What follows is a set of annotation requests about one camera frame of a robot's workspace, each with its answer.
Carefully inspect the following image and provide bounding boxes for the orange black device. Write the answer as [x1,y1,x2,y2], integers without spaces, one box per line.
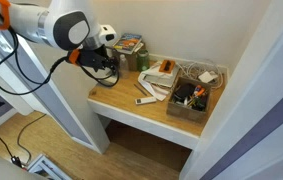
[159,60,175,74]

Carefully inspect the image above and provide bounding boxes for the white power adapter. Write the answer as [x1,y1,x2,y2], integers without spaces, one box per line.
[199,71,217,83]

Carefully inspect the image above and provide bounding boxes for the white cable bundle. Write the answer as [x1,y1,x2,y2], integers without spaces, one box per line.
[175,59,225,90]

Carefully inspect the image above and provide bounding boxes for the brown cardboard box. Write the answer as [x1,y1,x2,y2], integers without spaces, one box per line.
[112,50,137,71]

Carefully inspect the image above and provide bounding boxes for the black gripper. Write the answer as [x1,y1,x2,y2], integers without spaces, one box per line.
[78,50,119,74]

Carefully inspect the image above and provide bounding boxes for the white framed object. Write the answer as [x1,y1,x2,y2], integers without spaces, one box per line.
[28,154,72,180]

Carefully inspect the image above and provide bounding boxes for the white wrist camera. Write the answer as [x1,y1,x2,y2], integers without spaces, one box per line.
[99,25,117,44]

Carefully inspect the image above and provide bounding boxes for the white papers stack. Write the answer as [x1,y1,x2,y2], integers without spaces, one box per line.
[138,61,179,101]

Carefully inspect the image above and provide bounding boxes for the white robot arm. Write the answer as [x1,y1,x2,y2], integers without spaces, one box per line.
[0,0,117,71]

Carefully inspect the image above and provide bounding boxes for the green glass jar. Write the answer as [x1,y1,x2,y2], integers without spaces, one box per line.
[137,49,149,72]

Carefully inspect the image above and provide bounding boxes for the cardboard box of clutter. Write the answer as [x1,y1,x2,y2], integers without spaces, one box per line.
[166,77,211,123]

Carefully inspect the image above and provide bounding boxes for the black floor cable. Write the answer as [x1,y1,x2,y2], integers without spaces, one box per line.
[0,113,47,168]

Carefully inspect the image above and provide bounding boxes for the clear plastic bottle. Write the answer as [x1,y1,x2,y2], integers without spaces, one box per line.
[120,54,129,79]

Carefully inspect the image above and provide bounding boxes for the dark pencil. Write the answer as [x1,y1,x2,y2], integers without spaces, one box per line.
[134,84,147,96]

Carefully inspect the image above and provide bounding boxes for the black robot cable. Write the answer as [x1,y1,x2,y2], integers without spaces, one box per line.
[0,0,120,96]

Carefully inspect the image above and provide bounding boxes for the colourful book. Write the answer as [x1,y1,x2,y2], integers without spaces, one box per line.
[113,33,142,54]

